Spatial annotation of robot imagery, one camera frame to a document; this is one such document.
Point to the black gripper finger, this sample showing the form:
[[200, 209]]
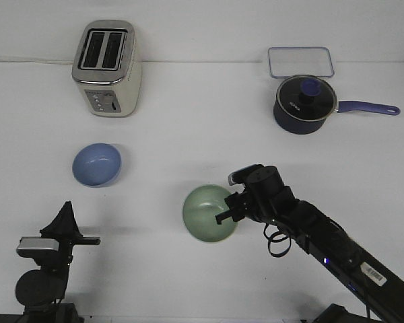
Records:
[[235, 214], [64, 224]]

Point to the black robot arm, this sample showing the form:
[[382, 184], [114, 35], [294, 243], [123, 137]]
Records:
[[42, 291], [378, 288]]

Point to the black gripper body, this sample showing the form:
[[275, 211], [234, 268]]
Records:
[[63, 257], [265, 197]]

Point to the glass pot lid blue knob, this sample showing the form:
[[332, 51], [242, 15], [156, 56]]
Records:
[[306, 98]]

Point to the dark blue saucepan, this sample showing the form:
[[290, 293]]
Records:
[[300, 127]]

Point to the cream and steel toaster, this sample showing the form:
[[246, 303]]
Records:
[[107, 68]]

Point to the blue bowl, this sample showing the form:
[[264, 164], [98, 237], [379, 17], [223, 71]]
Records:
[[97, 165]]

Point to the green bowl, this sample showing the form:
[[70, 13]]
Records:
[[199, 210]]

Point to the clear blue-rimmed container lid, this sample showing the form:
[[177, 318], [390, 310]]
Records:
[[305, 60]]

